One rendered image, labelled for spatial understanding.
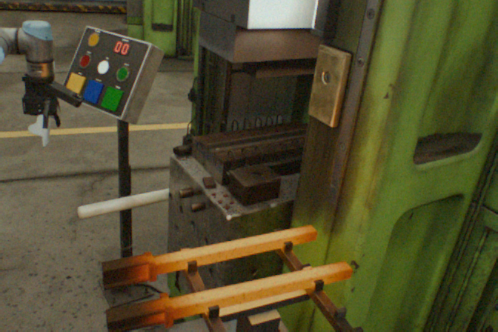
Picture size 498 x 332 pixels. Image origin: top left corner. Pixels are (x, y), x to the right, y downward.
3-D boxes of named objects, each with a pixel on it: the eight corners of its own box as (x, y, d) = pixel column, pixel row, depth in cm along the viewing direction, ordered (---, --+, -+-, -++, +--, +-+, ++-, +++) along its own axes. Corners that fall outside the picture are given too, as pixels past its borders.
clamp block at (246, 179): (243, 207, 117) (245, 186, 115) (227, 191, 124) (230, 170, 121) (280, 198, 124) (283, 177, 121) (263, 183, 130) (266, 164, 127)
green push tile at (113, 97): (114, 111, 151) (123, 91, 151) (99, 105, 155) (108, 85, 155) (118, 113, 153) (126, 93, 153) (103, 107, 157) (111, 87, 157)
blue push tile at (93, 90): (95, 104, 156) (103, 84, 156) (81, 98, 159) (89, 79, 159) (99, 105, 158) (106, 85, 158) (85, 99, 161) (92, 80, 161)
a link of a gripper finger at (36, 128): (28, 145, 132) (31, 115, 134) (48, 147, 133) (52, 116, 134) (24, 144, 129) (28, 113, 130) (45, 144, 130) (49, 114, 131)
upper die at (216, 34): (233, 63, 112) (236, 24, 108) (198, 44, 127) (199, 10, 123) (354, 56, 133) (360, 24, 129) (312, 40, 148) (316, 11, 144)
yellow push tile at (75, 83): (77, 96, 161) (85, 77, 161) (64, 91, 164) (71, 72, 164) (80, 98, 162) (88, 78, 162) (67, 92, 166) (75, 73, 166)
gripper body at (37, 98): (32, 107, 138) (28, 70, 133) (60, 109, 139) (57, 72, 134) (23, 116, 131) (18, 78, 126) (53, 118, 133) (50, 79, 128)
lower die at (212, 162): (221, 185, 127) (224, 158, 123) (191, 155, 142) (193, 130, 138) (333, 161, 148) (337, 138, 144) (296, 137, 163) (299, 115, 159)
